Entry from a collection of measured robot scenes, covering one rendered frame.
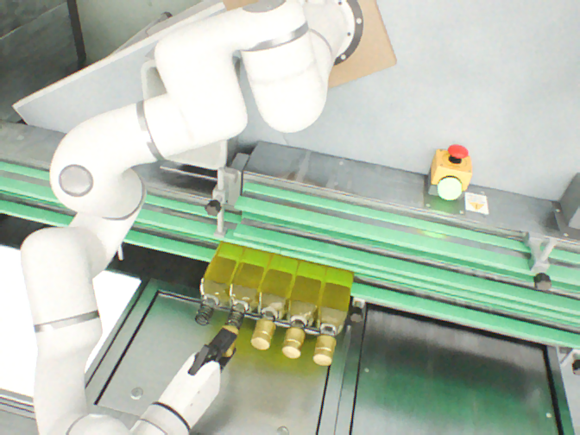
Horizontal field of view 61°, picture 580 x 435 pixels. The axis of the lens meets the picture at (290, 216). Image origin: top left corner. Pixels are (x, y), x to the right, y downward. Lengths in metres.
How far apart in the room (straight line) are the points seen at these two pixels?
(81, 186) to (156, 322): 0.50
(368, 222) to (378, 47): 0.32
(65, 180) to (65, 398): 0.32
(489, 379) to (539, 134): 0.52
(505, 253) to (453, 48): 0.39
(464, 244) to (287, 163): 0.39
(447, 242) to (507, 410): 0.39
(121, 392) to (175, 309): 0.21
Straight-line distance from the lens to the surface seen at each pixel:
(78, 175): 0.68
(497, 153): 1.09
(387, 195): 1.01
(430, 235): 0.99
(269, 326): 0.92
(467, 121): 1.04
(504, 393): 1.19
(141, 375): 1.04
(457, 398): 1.14
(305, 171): 1.03
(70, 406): 0.83
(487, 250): 1.00
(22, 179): 1.25
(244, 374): 1.03
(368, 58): 0.96
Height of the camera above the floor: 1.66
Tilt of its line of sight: 48 degrees down
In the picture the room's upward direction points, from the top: 161 degrees counter-clockwise
